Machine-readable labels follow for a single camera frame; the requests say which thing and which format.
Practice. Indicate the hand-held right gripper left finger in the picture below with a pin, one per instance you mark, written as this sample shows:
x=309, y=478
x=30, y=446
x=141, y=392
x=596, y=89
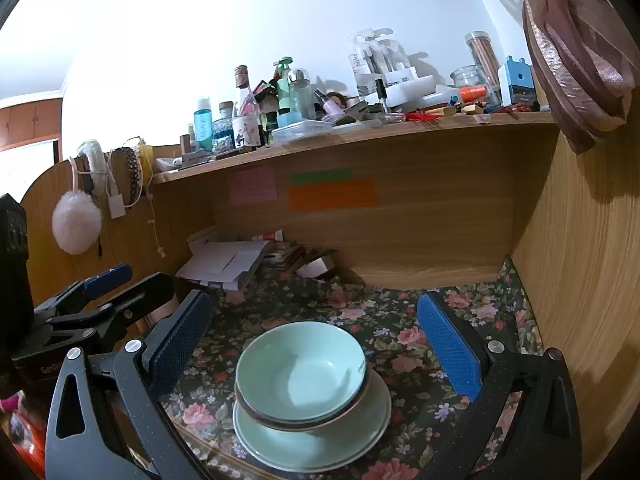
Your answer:
x=180, y=342

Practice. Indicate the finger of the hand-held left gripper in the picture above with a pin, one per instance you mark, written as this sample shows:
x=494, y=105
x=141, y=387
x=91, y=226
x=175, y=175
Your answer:
x=107, y=280
x=145, y=295

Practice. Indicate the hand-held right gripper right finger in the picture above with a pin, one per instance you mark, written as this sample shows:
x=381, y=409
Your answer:
x=450, y=345

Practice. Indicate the green bowl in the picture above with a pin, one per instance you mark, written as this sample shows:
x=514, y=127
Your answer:
x=300, y=375

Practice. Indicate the pink bowl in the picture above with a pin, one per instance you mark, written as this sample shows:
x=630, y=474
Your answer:
x=290, y=425

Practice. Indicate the green plate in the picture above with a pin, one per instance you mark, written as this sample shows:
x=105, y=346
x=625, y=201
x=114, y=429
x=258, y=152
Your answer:
x=310, y=447

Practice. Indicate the pale pink cup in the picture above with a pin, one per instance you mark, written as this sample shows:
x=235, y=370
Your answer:
x=162, y=312

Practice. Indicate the dark floral tablecloth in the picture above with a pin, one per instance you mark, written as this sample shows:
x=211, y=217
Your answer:
x=400, y=340

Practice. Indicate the white fluffy pompom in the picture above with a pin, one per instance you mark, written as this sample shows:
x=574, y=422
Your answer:
x=75, y=222

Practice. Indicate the red object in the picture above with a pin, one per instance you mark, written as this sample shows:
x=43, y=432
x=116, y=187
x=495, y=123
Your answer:
x=25, y=435

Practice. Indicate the white hanging tag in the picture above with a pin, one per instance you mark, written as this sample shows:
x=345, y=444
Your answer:
x=116, y=206

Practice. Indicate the white folded cardboard boxes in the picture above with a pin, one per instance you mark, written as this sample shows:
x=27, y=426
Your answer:
x=220, y=262

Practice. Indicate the patterned brown headband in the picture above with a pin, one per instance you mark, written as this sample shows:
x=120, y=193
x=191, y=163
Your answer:
x=131, y=170

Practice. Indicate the yellow headband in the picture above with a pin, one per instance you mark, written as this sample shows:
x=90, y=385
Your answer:
x=145, y=160

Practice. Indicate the white fluffy headband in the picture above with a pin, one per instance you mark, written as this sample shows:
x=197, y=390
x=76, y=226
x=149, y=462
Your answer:
x=92, y=152

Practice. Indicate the small white object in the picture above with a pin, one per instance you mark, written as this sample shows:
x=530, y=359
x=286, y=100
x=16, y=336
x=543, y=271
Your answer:
x=167, y=165

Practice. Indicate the stack of small cards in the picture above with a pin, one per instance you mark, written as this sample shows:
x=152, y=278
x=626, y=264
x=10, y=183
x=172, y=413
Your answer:
x=282, y=256

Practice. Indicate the red and white tube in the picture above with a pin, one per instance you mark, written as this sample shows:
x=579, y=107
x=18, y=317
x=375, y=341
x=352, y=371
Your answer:
x=267, y=234

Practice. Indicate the small white box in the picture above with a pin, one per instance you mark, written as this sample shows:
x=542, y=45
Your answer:
x=312, y=269

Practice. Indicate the pink sticky note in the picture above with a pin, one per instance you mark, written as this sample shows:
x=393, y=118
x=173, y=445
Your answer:
x=252, y=185

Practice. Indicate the blue liquid bottle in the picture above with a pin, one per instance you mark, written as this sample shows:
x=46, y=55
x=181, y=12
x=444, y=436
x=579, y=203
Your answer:
x=202, y=127

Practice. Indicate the blue jar cork lid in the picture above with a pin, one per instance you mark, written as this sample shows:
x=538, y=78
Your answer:
x=223, y=132

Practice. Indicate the clear labelled glass bottle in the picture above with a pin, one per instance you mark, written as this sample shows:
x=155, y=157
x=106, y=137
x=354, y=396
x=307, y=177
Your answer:
x=246, y=132

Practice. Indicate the orange sticky note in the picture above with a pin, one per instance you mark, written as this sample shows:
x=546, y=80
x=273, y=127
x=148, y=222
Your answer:
x=332, y=194

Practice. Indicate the green sticky note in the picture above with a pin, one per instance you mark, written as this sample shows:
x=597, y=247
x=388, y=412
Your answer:
x=320, y=176

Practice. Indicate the clear plastic case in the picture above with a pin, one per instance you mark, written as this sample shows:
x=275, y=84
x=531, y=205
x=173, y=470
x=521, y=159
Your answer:
x=302, y=132

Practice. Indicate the light blue lid jar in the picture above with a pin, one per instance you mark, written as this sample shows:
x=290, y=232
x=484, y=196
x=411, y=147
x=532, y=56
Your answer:
x=290, y=119

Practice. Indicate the red tassel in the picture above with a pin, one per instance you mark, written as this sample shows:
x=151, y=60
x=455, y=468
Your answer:
x=422, y=116

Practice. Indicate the green pump bottle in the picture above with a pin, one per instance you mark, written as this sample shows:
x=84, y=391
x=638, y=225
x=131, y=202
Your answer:
x=283, y=90

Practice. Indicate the white bottle orange cap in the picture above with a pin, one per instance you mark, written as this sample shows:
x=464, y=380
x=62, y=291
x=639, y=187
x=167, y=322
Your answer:
x=472, y=93

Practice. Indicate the clear bottle silver cap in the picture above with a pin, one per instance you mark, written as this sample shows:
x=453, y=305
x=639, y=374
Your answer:
x=300, y=95

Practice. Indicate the black cap cosmetic tube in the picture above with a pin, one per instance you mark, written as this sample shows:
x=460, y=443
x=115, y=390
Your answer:
x=380, y=95

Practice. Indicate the pink cosmetic bottle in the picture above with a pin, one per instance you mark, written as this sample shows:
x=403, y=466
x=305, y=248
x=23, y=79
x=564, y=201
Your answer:
x=329, y=106

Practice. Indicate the glass jar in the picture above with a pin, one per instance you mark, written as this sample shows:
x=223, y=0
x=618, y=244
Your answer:
x=470, y=80

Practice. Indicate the blue pencil sharpener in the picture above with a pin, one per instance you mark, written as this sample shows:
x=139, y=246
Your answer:
x=517, y=82

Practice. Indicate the tall clear canister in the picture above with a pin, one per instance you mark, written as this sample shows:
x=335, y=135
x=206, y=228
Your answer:
x=482, y=55

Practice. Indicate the packaged brush set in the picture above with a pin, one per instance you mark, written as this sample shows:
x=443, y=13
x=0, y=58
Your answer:
x=380, y=60

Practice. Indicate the pink tied curtain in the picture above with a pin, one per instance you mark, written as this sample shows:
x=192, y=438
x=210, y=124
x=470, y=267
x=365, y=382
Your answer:
x=575, y=60

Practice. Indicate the wooden wall cabinet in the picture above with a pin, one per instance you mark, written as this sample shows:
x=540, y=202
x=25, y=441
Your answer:
x=30, y=120

